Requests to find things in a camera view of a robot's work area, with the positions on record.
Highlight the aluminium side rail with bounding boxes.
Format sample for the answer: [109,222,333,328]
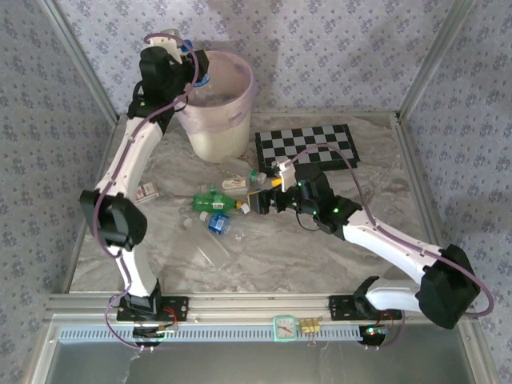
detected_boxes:
[394,114,451,265]
[59,115,120,295]

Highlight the white plastic bin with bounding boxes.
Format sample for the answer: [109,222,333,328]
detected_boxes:
[175,50,256,164]

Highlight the small controller circuit board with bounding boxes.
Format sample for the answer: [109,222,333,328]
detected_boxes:
[358,324,390,347]
[133,323,180,348]

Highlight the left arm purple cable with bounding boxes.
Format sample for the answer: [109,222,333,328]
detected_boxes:
[92,32,201,353]

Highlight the black grey chessboard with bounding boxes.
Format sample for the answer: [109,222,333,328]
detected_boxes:
[254,123,360,174]

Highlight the clear bottle crane print label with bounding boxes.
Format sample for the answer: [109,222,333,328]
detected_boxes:
[200,178,250,196]

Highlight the pink plastic bin liner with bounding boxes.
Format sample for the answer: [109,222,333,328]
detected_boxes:
[178,50,256,135]

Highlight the aluminium mounting rail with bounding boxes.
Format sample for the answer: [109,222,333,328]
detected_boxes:
[46,291,479,326]

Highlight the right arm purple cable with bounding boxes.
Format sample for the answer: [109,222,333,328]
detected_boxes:
[286,143,495,353]

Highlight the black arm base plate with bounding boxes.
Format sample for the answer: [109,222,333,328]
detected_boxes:
[116,294,190,323]
[328,294,403,321]

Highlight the Pocari Sweat bottle blue label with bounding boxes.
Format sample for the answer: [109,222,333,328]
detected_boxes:
[199,210,233,235]

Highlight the clear bottle plant print label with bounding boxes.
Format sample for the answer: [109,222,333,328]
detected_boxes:
[222,156,268,186]

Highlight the small white card box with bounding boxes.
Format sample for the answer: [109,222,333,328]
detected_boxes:
[134,182,160,204]

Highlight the small teal clock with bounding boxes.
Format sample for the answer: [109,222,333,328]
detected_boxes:
[273,315,298,344]

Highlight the grey slotted cable duct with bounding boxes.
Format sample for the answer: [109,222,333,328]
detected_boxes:
[58,326,363,343]

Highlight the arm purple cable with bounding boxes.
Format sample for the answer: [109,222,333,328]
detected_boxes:
[92,32,201,353]
[286,143,495,353]

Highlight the aluminium frame post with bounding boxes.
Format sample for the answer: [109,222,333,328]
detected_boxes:
[395,0,479,121]
[39,0,120,123]

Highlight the large clear unlabelled bottle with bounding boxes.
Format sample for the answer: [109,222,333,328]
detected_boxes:
[182,218,232,268]

